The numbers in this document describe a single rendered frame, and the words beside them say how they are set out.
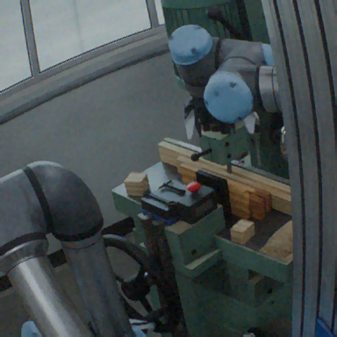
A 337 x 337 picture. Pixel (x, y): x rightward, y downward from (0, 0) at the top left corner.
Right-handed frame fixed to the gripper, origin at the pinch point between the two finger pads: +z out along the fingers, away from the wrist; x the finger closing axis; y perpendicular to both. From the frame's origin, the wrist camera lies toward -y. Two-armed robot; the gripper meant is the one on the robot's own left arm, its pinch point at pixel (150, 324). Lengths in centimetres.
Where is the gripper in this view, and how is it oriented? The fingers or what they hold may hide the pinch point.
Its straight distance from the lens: 159.0
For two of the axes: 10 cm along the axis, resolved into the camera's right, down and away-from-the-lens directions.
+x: 6.7, 2.5, -7.0
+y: -2.2, 9.7, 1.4
